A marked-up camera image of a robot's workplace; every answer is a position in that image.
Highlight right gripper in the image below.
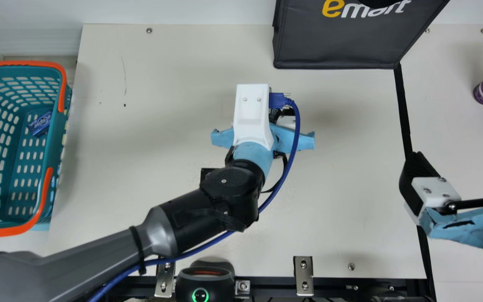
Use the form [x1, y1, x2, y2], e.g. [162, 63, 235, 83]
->
[399, 149, 483, 267]

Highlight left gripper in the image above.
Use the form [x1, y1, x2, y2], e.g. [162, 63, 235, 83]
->
[211, 123, 315, 181]

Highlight teal shopping basket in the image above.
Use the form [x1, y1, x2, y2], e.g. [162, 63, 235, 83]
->
[0, 61, 73, 238]

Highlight black strip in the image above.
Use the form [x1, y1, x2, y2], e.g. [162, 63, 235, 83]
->
[393, 63, 438, 302]

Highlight black device with green light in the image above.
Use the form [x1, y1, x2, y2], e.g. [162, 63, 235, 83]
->
[175, 259, 236, 302]

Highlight dark grey bag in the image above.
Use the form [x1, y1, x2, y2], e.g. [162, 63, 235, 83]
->
[272, 0, 451, 70]

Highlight small rectangular tin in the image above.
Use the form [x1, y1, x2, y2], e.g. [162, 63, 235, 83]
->
[27, 110, 53, 138]

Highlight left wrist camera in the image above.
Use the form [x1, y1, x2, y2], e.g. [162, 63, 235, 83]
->
[233, 83, 275, 151]

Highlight blue cable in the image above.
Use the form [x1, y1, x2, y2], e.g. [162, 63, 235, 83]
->
[87, 92, 301, 302]

